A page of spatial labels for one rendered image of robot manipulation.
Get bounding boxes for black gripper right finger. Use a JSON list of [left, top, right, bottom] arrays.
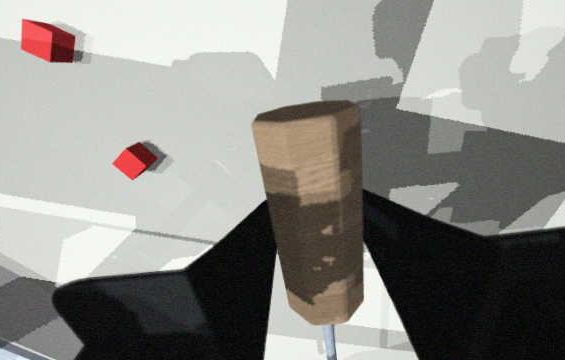
[[363, 189, 565, 360]]

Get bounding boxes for red block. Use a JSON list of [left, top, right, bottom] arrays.
[[112, 141, 158, 180], [21, 19, 75, 63]]

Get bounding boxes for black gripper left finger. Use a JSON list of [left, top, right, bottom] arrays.
[[52, 199, 277, 360]]

